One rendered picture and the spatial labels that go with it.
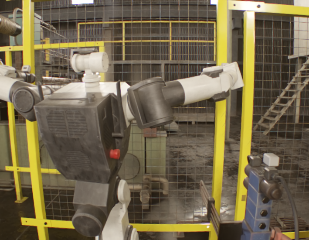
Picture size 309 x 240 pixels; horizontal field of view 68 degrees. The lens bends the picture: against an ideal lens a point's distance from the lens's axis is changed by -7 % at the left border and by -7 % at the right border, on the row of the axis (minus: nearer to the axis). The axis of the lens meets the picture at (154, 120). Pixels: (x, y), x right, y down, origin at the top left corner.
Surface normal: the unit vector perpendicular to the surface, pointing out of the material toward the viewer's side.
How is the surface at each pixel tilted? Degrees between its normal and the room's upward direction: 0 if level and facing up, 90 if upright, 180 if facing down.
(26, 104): 92
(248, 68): 90
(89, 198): 60
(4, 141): 90
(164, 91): 74
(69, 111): 105
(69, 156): 120
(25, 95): 92
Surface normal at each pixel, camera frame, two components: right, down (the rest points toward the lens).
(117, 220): -0.14, 0.34
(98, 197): -0.12, -0.38
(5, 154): -0.02, 0.14
